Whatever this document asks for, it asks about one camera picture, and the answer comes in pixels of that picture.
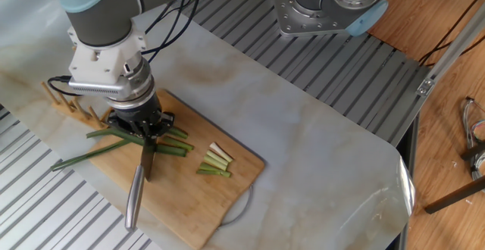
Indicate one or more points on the steel kitchen knife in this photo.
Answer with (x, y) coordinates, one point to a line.
(136, 193)

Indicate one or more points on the bamboo cutting board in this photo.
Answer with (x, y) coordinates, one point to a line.
(189, 197)

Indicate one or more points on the black bar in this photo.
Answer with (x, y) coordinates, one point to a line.
(455, 197)

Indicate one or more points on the white marble pattern mat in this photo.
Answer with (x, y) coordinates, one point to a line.
(318, 159)

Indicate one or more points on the short green garlic piece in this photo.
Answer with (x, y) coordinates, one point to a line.
(213, 173)
(214, 166)

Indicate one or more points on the wooden slotted rack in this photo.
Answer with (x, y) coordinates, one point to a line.
(68, 102)

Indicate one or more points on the long green garlic leaf piece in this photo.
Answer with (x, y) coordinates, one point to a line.
(176, 151)

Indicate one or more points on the green garlic stalk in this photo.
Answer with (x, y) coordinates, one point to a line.
(83, 157)

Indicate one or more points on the aluminium frame post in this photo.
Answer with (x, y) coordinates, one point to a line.
(455, 53)

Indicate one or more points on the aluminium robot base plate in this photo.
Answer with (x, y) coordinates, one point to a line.
(318, 23)

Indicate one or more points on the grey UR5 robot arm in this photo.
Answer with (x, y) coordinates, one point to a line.
(106, 15)

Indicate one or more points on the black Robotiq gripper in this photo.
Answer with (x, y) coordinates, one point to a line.
(139, 117)

